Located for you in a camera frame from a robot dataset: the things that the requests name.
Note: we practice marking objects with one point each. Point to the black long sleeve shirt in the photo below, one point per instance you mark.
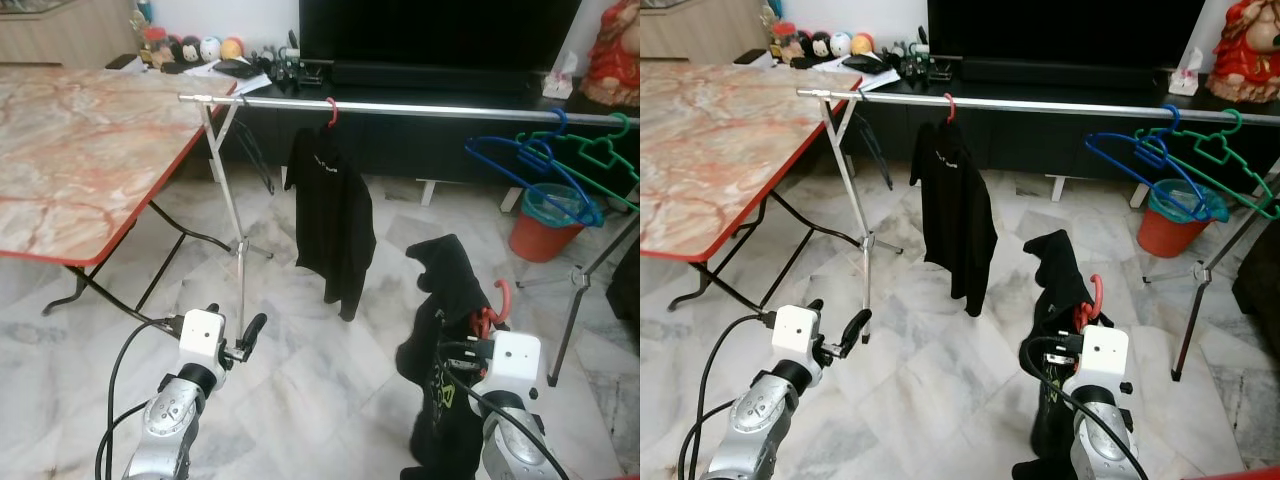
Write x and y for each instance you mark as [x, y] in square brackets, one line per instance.
[955, 205]
[330, 210]

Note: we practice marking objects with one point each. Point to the red lidded jar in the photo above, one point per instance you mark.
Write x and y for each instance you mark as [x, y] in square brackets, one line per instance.
[153, 45]
[783, 42]

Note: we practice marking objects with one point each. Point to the black wallet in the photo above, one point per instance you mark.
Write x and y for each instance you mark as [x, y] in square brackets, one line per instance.
[237, 69]
[865, 63]

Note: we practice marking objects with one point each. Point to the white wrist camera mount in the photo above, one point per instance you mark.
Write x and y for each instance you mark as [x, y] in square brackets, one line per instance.
[202, 333]
[515, 358]
[795, 333]
[1103, 360]

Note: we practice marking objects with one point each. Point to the marble top folding table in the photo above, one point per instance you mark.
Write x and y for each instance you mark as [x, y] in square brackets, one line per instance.
[720, 150]
[80, 150]

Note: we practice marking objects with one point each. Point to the thin red hanger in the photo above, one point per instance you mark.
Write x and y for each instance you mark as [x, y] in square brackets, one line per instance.
[332, 112]
[950, 105]

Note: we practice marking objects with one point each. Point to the black television console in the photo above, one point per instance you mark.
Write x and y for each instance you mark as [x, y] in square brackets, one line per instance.
[1030, 135]
[400, 140]

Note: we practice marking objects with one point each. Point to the black and green gadgets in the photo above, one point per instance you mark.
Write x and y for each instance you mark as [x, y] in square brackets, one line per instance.
[290, 68]
[920, 62]

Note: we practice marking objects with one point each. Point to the black phone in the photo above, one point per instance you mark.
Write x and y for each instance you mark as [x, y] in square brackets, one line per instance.
[122, 62]
[750, 57]

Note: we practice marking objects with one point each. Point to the red bin teal liner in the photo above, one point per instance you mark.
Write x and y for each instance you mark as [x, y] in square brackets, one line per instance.
[1170, 232]
[545, 235]

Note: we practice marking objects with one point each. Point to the white papers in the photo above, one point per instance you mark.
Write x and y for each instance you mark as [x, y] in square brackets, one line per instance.
[205, 70]
[880, 80]

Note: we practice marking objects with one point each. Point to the black garment green print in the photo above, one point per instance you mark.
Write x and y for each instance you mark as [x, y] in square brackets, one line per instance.
[440, 300]
[1060, 290]

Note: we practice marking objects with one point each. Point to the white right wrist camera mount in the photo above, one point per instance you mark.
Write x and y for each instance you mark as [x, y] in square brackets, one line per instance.
[515, 358]
[1103, 360]

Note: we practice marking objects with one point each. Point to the red figurine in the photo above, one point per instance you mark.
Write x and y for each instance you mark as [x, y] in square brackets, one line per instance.
[612, 50]
[1245, 50]

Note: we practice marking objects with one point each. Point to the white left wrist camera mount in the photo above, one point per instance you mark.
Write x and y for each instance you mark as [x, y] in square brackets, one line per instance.
[202, 333]
[795, 333]

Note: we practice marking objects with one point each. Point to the orange plush ball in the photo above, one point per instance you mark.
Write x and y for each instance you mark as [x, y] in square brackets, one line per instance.
[232, 47]
[862, 43]

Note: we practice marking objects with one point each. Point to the white tissue box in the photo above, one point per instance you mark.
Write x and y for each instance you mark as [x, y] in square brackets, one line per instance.
[1187, 77]
[563, 80]

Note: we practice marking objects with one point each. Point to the black television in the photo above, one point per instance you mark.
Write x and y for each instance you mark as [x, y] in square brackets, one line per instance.
[440, 30]
[1060, 30]

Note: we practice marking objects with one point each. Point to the black and white plush toy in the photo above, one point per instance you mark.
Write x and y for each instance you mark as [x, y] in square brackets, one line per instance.
[821, 45]
[191, 50]

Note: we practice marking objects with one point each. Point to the light wooden cabinet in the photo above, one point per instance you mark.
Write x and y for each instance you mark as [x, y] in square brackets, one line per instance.
[700, 30]
[70, 35]

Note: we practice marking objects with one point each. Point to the green plastic hanger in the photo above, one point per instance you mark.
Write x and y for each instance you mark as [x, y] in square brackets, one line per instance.
[1215, 150]
[598, 152]

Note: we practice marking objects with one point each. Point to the white plush ball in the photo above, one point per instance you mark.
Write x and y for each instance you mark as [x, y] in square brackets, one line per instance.
[840, 43]
[210, 47]

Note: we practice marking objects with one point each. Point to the steel clothes rack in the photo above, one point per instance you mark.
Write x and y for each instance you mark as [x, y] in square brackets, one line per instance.
[420, 108]
[1050, 103]

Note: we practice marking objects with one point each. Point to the blue plastic hanger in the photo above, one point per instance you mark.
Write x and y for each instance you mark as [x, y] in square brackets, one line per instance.
[1185, 192]
[570, 192]

